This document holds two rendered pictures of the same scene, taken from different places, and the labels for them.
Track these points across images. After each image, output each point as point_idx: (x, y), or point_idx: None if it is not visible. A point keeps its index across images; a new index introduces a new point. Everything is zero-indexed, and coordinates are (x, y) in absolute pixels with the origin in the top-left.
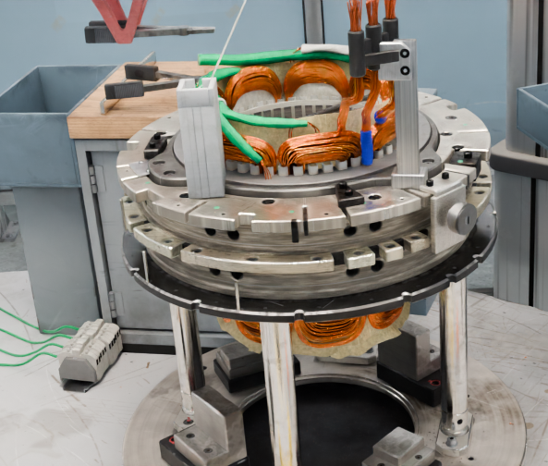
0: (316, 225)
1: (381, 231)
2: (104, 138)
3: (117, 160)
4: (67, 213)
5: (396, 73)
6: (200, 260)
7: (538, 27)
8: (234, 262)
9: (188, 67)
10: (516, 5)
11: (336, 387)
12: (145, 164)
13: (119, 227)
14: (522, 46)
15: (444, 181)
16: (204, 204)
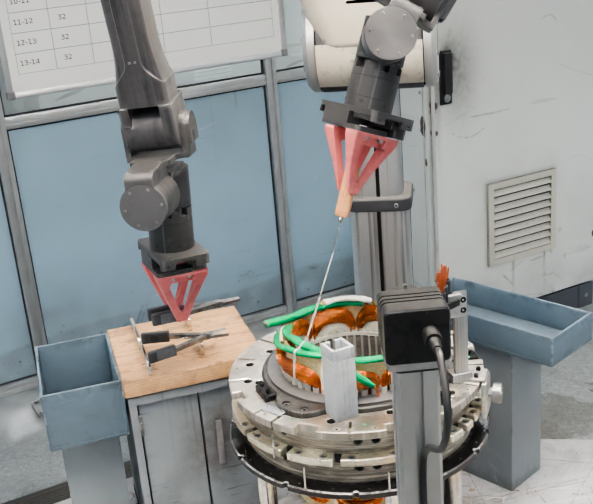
0: None
1: (456, 413)
2: (153, 392)
3: (246, 408)
4: (109, 457)
5: (458, 312)
6: (359, 462)
7: (379, 253)
8: (385, 457)
9: (165, 325)
10: (361, 240)
11: None
12: (272, 406)
13: (161, 457)
14: (368, 266)
15: (481, 372)
16: (353, 424)
